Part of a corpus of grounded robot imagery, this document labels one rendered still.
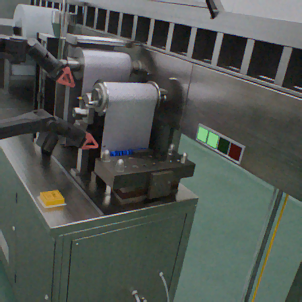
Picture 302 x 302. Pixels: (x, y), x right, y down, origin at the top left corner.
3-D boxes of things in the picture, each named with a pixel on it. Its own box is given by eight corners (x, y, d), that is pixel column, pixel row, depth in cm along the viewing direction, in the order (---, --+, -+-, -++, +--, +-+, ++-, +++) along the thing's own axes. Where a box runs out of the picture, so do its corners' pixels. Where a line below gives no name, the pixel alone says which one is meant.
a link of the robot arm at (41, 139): (51, 119, 122) (36, 109, 126) (34, 148, 122) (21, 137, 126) (73, 129, 132) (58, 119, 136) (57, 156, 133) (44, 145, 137)
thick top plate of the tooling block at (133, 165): (94, 171, 145) (95, 158, 143) (171, 161, 167) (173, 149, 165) (112, 189, 133) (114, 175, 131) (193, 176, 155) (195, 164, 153)
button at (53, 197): (39, 197, 133) (40, 192, 132) (57, 195, 136) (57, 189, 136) (45, 207, 127) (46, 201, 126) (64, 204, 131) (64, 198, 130)
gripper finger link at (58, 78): (70, 94, 131) (52, 77, 125) (63, 89, 136) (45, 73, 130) (82, 80, 131) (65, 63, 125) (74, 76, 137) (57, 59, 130)
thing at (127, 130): (100, 154, 148) (105, 111, 142) (147, 149, 162) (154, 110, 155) (101, 154, 148) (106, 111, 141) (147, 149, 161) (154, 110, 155)
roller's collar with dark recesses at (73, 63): (62, 69, 160) (63, 54, 158) (75, 69, 164) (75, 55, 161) (67, 72, 155) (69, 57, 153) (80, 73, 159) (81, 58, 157)
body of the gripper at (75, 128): (79, 147, 135) (63, 141, 130) (69, 138, 143) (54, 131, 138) (88, 133, 135) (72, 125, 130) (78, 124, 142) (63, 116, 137)
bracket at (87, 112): (69, 170, 157) (75, 104, 146) (83, 169, 161) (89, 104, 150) (74, 176, 154) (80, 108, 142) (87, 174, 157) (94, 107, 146)
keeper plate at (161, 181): (146, 197, 144) (150, 172, 140) (166, 193, 150) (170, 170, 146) (149, 199, 143) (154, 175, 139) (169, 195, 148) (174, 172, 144)
